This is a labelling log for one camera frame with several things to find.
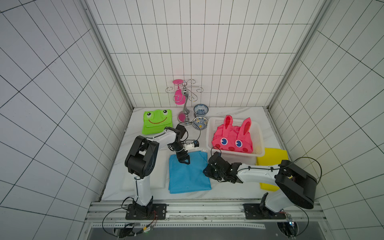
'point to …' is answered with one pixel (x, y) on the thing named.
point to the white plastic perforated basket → (255, 133)
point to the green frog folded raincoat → (155, 121)
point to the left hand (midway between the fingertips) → (183, 159)
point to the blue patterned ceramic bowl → (200, 109)
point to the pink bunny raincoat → (227, 137)
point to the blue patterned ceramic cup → (201, 121)
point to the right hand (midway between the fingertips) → (199, 174)
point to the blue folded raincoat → (184, 177)
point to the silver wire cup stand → (187, 91)
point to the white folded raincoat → (158, 173)
